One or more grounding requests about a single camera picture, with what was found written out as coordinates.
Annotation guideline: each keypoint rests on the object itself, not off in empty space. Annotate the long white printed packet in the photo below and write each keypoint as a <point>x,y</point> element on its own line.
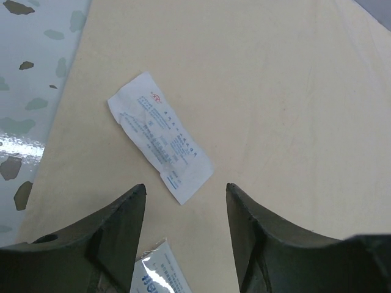
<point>142,111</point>

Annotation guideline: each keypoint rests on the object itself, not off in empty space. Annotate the clear packet near left gripper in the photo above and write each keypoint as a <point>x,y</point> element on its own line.
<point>157,271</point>

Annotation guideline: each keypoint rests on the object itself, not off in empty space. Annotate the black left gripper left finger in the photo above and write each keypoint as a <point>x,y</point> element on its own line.
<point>94,254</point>

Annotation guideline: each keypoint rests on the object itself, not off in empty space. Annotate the beige cloth mat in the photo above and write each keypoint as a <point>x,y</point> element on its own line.
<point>290,100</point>

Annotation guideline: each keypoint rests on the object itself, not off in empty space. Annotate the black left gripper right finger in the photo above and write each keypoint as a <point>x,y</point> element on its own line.
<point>274,255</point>

